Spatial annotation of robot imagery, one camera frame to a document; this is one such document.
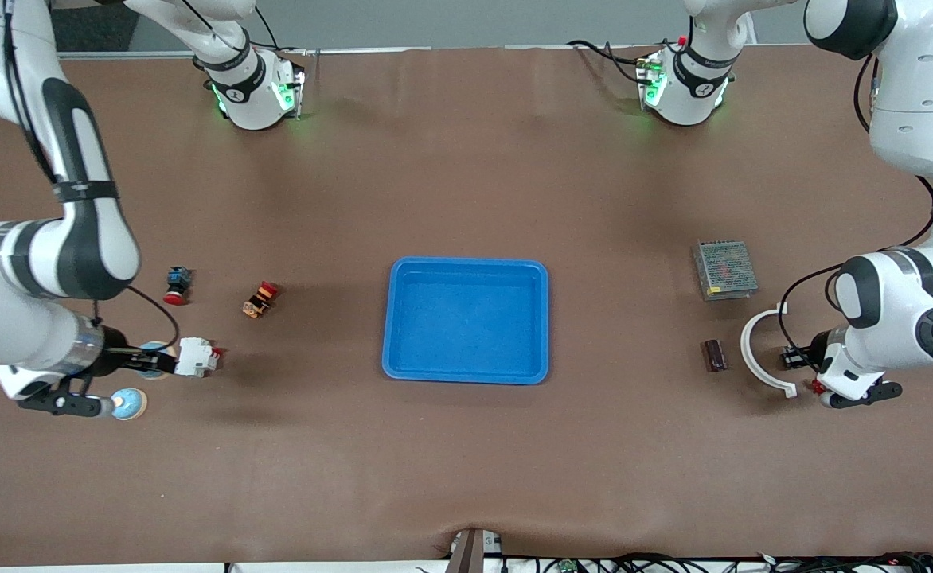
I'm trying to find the blue dome bell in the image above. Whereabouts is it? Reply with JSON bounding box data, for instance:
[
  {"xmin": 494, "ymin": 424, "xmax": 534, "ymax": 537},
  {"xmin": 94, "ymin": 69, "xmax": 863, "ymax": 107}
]
[
  {"xmin": 139, "ymin": 341, "xmax": 171, "ymax": 380},
  {"xmin": 112, "ymin": 388, "xmax": 149, "ymax": 422}
]

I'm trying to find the blue plastic tray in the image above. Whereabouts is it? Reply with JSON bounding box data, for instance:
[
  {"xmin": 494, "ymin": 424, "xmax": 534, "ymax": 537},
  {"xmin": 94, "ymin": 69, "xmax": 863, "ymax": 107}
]
[{"xmin": 381, "ymin": 256, "xmax": 551, "ymax": 386}]

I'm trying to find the white circuit breaker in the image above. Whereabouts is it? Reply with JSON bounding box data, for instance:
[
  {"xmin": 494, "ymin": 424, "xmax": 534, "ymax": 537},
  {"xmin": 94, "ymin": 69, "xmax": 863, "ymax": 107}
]
[{"xmin": 174, "ymin": 337, "xmax": 224, "ymax": 378}]

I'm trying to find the metal mesh power supply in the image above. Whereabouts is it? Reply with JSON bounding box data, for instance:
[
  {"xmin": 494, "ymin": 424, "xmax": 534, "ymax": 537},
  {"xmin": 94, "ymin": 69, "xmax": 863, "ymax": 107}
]
[{"xmin": 691, "ymin": 240, "xmax": 759, "ymax": 302}]

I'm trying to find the white curved plastic bracket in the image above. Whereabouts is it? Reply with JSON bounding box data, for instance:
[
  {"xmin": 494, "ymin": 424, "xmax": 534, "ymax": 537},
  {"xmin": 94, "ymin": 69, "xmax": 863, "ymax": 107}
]
[{"xmin": 740, "ymin": 302, "xmax": 798, "ymax": 399}]

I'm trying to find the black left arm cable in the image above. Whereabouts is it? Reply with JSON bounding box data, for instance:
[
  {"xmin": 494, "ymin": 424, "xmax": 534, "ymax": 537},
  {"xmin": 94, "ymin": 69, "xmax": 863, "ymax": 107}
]
[{"xmin": 775, "ymin": 52, "xmax": 933, "ymax": 355}]

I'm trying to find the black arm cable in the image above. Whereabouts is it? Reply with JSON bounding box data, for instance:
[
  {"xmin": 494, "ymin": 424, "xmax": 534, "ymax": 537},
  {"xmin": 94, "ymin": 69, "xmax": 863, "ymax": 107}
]
[
  {"xmin": 775, "ymin": 52, "xmax": 933, "ymax": 355},
  {"xmin": 1, "ymin": 0, "xmax": 182, "ymax": 375}
]

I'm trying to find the red push button switch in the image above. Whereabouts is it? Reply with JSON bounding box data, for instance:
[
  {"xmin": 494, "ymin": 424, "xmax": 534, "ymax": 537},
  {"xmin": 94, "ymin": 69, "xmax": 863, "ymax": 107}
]
[{"xmin": 163, "ymin": 267, "xmax": 193, "ymax": 306}]

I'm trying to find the orange emergency stop switch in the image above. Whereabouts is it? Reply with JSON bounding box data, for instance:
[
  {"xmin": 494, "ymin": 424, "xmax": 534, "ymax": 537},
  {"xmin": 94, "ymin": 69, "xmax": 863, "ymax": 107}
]
[{"xmin": 242, "ymin": 281, "xmax": 282, "ymax": 319}]

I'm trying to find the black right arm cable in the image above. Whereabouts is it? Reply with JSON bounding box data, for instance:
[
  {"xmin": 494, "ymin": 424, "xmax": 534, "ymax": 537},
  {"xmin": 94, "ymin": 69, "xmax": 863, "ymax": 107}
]
[{"xmin": 1, "ymin": 0, "xmax": 182, "ymax": 375}]

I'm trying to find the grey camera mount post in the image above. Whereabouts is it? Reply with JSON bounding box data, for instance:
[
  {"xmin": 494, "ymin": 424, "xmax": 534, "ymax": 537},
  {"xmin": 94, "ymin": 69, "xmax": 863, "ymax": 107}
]
[{"xmin": 444, "ymin": 527, "xmax": 504, "ymax": 573}]

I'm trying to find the black base cable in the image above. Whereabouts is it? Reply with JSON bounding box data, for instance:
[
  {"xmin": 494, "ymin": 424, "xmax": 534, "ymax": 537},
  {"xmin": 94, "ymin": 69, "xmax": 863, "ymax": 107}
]
[{"xmin": 567, "ymin": 38, "xmax": 644, "ymax": 84}]

